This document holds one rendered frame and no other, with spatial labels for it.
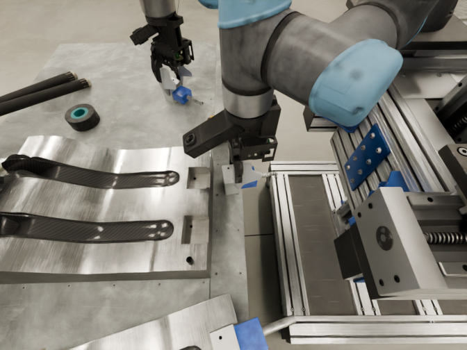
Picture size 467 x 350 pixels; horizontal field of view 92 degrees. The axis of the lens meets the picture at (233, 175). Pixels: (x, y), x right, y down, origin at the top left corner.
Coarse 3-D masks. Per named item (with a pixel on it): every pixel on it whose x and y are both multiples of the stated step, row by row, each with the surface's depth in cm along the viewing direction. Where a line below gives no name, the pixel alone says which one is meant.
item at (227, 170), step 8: (224, 168) 52; (232, 168) 52; (224, 176) 50; (232, 176) 50; (264, 176) 53; (224, 184) 50; (232, 184) 50; (248, 184) 52; (256, 184) 53; (232, 192) 53
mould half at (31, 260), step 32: (0, 160) 52; (64, 160) 44; (96, 160) 47; (128, 160) 49; (160, 160) 49; (192, 160) 48; (0, 192) 39; (32, 192) 40; (64, 192) 42; (96, 192) 44; (128, 192) 45; (160, 192) 44; (192, 192) 44; (0, 256) 34; (32, 256) 35; (64, 256) 37; (96, 256) 38; (128, 256) 38; (160, 256) 38; (192, 256) 38
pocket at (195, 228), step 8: (184, 216) 42; (192, 216) 42; (200, 216) 42; (184, 224) 42; (192, 224) 43; (200, 224) 43; (208, 224) 42; (184, 232) 42; (192, 232) 43; (200, 232) 43; (184, 240) 42; (192, 240) 42; (200, 240) 42
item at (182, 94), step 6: (174, 78) 70; (180, 84) 70; (174, 90) 68; (180, 90) 68; (186, 90) 69; (168, 96) 70; (174, 96) 69; (180, 96) 67; (186, 96) 68; (174, 102) 71; (180, 102) 69; (198, 102) 67
